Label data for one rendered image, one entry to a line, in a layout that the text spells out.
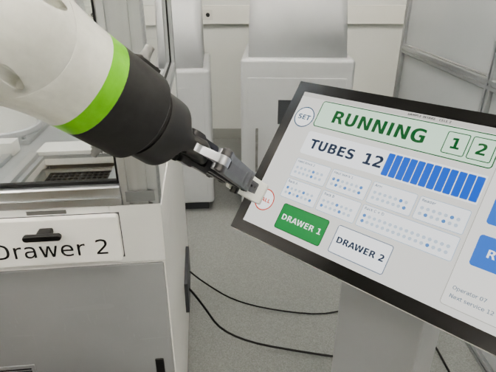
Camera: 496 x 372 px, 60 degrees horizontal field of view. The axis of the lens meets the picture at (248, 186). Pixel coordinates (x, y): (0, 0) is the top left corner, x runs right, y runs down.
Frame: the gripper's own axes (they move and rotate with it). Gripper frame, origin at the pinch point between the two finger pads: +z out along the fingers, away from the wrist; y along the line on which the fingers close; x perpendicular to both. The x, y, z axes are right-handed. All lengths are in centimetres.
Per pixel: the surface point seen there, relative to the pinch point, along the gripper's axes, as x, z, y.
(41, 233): 24, 4, 45
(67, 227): 21.1, 7.6, 44.3
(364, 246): 0.0, 17.6, -11.3
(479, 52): -99, 120, 17
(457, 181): -13.6, 17.8, -19.9
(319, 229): 0.3, 17.6, -3.5
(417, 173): -13.3, 17.8, -14.2
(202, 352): 58, 105, 66
